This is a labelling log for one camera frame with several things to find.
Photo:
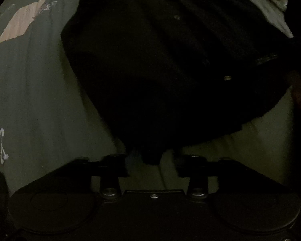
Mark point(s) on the black button shirt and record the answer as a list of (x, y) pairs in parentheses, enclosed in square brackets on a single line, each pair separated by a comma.
[(153, 80)]

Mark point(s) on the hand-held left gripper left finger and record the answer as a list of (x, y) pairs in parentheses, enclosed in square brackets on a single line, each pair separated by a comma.
[(112, 170)]

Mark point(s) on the grey patterned bedspread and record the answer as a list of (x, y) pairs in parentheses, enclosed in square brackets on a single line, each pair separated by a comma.
[(27, 93)]

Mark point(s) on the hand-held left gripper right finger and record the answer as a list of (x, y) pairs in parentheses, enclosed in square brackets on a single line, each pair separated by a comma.
[(197, 170)]

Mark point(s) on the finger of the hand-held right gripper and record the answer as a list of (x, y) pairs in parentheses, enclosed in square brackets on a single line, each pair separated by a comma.
[(266, 59)]

